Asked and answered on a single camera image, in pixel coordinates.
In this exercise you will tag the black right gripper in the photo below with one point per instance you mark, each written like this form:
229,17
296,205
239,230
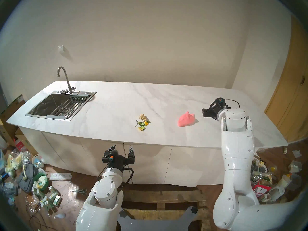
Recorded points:
215,112

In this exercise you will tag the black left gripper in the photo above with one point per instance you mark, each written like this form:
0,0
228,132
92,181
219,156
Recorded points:
116,162

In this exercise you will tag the pink cleaning cloth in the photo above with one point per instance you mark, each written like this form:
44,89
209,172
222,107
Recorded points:
185,119

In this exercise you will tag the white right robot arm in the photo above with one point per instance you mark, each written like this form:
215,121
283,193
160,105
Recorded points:
237,148

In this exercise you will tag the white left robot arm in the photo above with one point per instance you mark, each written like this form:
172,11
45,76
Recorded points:
103,192

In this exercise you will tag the white kitchen cabinet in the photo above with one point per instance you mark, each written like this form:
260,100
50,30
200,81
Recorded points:
144,160

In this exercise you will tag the green leafy stem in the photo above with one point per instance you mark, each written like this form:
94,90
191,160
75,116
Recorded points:
138,123

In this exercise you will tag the crumpled beige paper napkin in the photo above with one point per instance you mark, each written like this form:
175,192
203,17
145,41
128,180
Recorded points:
143,117

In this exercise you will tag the scissors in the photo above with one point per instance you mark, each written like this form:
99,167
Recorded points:
79,191

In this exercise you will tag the wooden pallet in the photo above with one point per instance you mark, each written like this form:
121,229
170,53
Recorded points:
163,196

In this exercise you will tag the white foam mesh sleeve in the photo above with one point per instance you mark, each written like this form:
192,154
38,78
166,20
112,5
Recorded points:
60,176

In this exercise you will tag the grey slotted sink caddy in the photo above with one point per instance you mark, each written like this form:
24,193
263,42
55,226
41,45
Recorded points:
79,97

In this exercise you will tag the steel sink rack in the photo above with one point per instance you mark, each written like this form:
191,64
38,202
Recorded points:
66,109

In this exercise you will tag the small green white carton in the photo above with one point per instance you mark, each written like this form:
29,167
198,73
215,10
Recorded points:
43,203
53,195
57,200

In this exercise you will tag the white round tub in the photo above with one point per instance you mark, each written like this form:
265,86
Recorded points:
38,161

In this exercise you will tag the green bowl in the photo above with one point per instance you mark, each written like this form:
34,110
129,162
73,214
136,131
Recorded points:
41,182

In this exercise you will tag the stainless steel sink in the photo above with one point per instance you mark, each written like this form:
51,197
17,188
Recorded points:
48,107

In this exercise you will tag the small yellow item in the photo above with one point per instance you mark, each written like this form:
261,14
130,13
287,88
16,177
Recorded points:
273,169

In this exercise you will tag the wooden door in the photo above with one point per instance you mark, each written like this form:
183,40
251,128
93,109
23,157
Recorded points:
291,88

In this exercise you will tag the white plastic scrap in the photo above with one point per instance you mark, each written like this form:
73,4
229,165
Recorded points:
60,215

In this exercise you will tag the steel gooseneck faucet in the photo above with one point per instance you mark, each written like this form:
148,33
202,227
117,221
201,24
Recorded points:
67,81

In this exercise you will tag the red white package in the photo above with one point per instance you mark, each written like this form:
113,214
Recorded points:
261,189

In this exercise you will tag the grey fabric bag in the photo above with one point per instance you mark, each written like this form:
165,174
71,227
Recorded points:
27,177

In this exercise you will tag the white paper scrap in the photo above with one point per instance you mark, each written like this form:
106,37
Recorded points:
297,154

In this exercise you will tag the red white box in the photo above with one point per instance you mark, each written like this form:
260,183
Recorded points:
19,145

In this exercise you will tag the clear plastic container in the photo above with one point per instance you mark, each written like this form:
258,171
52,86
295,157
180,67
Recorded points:
295,166

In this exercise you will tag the white mug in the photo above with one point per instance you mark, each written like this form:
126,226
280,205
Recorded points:
266,198

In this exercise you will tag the pale yellow package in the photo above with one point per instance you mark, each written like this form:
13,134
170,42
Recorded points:
10,165

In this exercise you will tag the brown cardboard box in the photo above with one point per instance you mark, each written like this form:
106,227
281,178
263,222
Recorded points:
10,112

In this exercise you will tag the crumpled clear plastic bag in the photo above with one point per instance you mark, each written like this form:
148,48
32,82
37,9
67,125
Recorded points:
9,192

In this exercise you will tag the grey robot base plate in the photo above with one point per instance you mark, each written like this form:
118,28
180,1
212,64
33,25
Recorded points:
156,221

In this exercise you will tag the white wall socket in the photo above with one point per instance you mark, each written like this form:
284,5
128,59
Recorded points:
60,49

